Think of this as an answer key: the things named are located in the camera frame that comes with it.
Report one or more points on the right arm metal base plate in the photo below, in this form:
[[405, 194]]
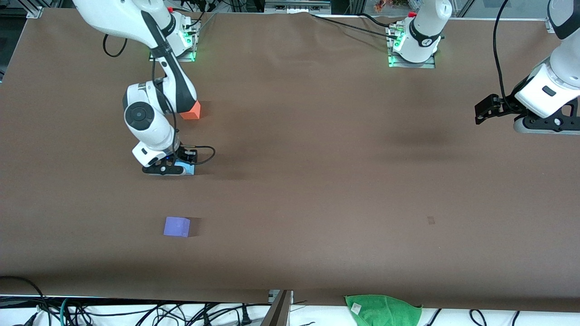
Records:
[[188, 56]]

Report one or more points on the light blue foam block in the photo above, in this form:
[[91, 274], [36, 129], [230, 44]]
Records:
[[189, 170]]

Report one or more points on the brown table cover sheet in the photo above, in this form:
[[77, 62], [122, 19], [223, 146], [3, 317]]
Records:
[[290, 203]]

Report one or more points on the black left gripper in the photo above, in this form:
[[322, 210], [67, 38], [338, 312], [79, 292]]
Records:
[[506, 103]]

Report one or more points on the aluminium frame profile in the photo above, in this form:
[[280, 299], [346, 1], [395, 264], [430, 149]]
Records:
[[297, 5]]

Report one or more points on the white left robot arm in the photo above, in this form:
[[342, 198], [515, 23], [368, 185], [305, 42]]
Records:
[[548, 93]]

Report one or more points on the purple foam block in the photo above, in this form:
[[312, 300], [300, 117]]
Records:
[[176, 227]]

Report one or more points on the orange foam block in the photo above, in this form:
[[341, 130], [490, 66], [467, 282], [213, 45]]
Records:
[[195, 112]]

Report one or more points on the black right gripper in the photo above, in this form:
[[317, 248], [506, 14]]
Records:
[[185, 152]]

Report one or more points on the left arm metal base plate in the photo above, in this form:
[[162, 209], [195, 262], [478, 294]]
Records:
[[412, 64]]

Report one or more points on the green microfiber cloth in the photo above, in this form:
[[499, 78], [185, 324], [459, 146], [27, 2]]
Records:
[[383, 311]]

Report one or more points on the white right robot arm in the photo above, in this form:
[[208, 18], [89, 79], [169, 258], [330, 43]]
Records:
[[149, 136]]

